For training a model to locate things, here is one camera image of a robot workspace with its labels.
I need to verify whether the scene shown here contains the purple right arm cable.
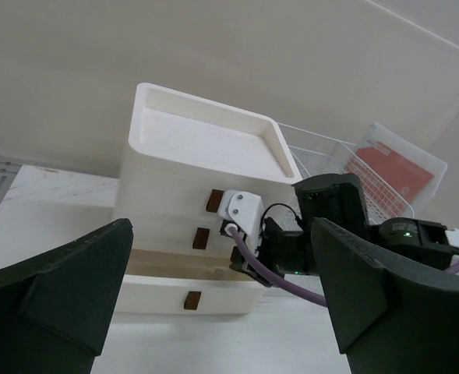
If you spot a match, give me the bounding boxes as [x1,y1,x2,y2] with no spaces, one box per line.
[227,224,459,311]

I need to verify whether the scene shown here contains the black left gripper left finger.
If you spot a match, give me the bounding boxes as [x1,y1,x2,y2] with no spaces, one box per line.
[0,219,133,373]

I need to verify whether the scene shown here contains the white wire mesh organizer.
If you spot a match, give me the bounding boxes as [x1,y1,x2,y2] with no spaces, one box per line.
[279,124,415,224]

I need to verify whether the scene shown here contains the red booklet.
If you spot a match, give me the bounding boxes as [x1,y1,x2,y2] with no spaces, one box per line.
[345,123,447,217]

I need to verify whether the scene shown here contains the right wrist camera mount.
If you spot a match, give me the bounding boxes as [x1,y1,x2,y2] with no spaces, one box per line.
[217,189,264,253]

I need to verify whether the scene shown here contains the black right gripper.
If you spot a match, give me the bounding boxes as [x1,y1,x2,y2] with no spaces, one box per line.
[228,216,319,288]

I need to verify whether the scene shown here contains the white three-drawer storage box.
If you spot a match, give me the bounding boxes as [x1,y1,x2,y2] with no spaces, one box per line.
[112,83,301,315]

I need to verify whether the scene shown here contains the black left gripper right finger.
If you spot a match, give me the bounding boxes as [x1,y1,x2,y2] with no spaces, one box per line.
[311,218,459,373]

